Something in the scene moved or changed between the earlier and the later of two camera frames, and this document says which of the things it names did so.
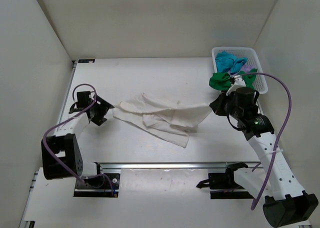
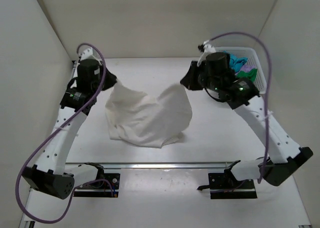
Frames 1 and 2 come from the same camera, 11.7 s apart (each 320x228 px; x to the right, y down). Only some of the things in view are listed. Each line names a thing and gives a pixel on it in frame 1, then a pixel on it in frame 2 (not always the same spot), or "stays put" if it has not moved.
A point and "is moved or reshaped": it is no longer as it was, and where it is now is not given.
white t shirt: (173, 122) is moved or reshaped
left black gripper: (105, 106) to (112, 80)
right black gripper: (217, 105) to (189, 81)
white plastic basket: (260, 83) stays put
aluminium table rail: (164, 165) stays put
